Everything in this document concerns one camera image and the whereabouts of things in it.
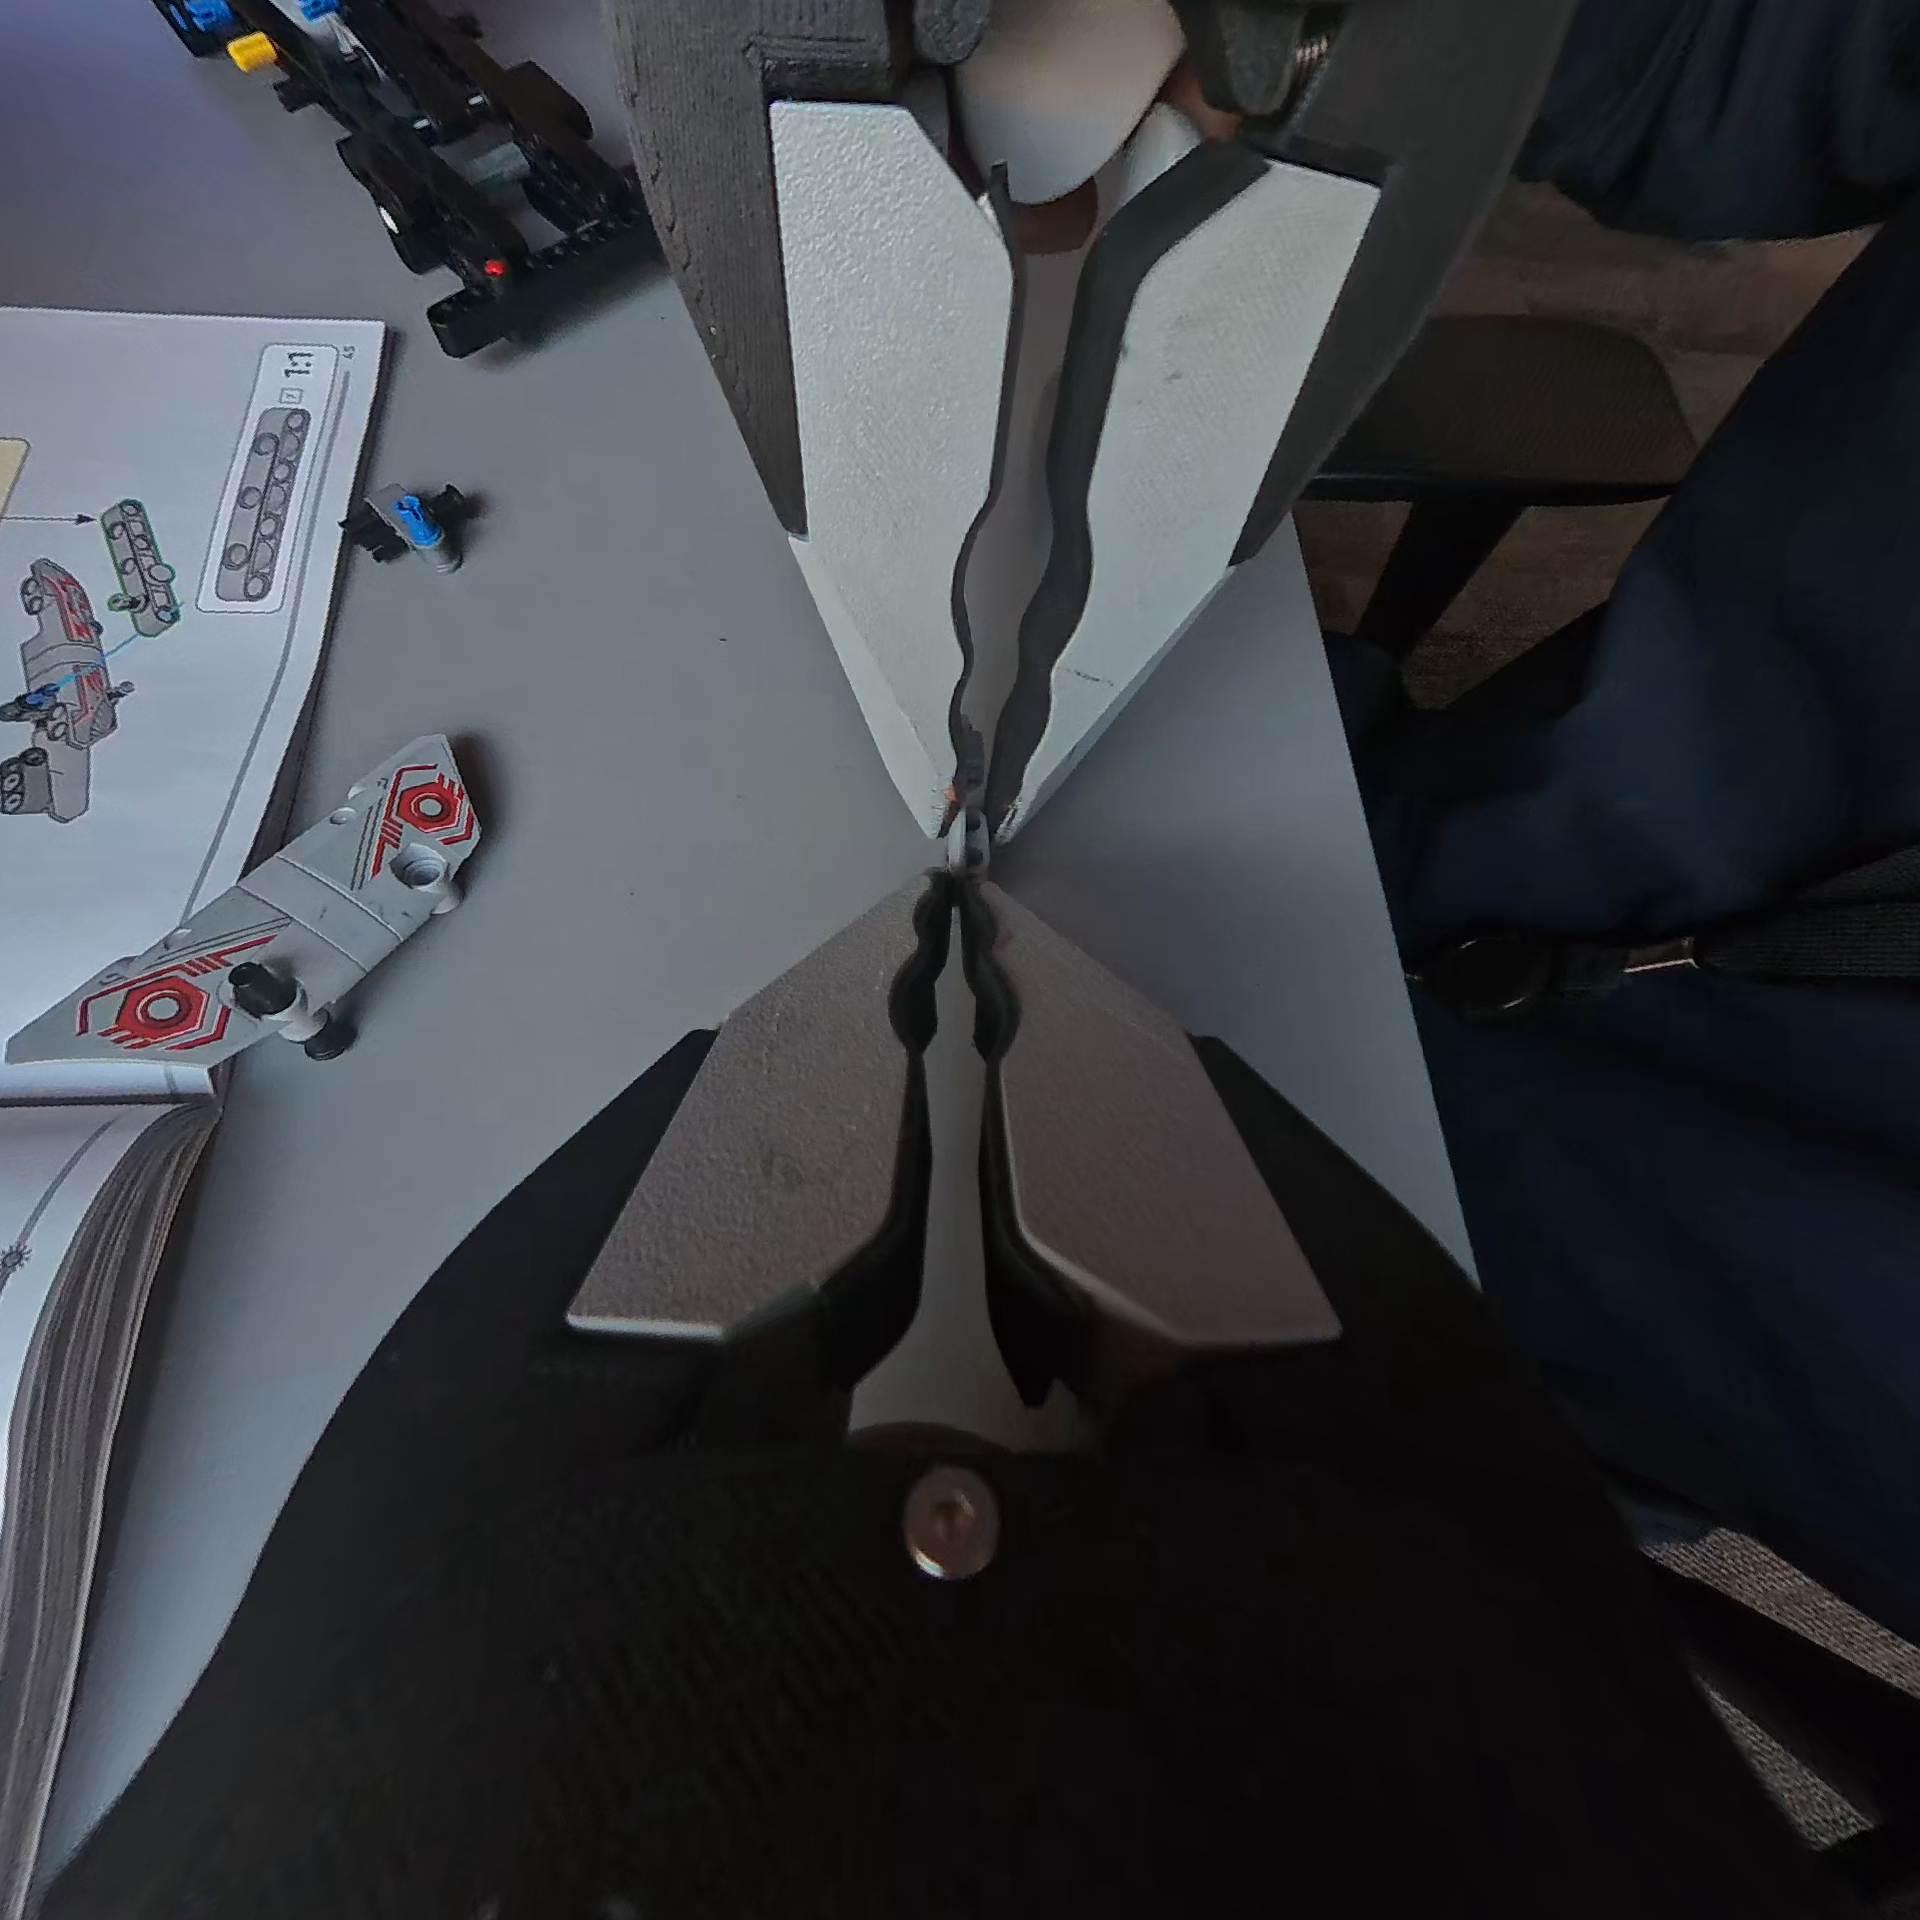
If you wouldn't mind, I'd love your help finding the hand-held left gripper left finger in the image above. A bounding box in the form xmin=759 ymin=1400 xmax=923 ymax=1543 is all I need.
xmin=566 ymin=872 xmax=950 ymax=1413

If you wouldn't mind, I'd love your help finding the black strap with buckle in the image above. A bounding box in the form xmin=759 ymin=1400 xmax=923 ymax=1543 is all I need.
xmin=1410 ymin=861 xmax=1920 ymax=1022

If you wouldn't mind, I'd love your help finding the small grey lego piece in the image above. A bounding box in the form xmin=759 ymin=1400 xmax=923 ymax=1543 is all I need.
xmin=936 ymin=779 xmax=994 ymax=916

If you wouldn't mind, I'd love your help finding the grey mesh chair part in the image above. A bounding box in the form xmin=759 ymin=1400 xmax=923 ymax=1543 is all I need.
xmin=1628 ymin=1499 xmax=1920 ymax=1849

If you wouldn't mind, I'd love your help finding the person's dark blue clothing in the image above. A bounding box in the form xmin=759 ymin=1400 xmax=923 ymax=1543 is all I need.
xmin=1319 ymin=256 xmax=1920 ymax=1652

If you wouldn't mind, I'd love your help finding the grey lego panel red print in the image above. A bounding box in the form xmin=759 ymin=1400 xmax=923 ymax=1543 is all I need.
xmin=4 ymin=731 xmax=483 ymax=1070

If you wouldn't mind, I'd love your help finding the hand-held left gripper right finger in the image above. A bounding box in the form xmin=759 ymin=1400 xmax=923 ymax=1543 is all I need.
xmin=960 ymin=877 xmax=1343 ymax=1413

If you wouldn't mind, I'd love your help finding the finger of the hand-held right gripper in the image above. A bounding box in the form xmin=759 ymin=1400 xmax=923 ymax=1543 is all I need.
xmin=979 ymin=142 xmax=1384 ymax=845
xmin=768 ymin=97 xmax=1020 ymax=838

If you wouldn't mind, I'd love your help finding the small blue grey lego connector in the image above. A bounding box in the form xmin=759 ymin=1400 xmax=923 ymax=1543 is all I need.
xmin=342 ymin=483 xmax=483 ymax=576

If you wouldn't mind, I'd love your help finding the lego instruction booklet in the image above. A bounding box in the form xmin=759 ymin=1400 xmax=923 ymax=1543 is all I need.
xmin=0 ymin=307 xmax=387 ymax=1892

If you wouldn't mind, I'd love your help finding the black lego chassis assembly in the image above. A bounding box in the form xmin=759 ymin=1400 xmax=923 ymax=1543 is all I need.
xmin=150 ymin=0 xmax=662 ymax=359

